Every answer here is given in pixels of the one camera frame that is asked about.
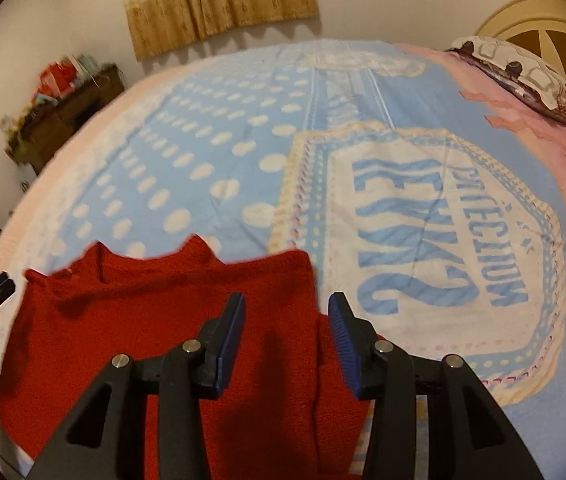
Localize beige floral window curtain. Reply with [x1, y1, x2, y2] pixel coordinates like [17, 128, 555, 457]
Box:
[119, 0, 320, 60]

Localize dark wooden desk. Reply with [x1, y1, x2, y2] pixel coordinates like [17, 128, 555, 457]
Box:
[4, 67, 126, 177]

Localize red boxes on desk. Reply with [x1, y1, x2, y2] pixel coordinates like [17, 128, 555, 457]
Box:
[37, 57, 80, 100]

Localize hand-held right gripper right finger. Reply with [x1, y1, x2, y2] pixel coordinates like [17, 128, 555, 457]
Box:
[327, 291, 546, 480]

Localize cream wooden bed headboard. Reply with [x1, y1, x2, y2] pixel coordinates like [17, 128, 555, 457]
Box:
[475, 0, 566, 106]

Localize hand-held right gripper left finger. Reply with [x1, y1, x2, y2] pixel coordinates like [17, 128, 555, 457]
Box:
[28, 292, 247, 480]

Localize red embroidered knit sweater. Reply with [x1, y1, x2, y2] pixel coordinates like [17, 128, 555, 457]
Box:
[0, 234, 381, 480]

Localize printed blue pink bedsheet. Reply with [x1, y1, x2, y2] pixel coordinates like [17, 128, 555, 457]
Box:
[0, 37, 566, 480]

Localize patterned white pillow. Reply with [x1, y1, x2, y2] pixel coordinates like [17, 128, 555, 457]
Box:
[444, 36, 566, 127]

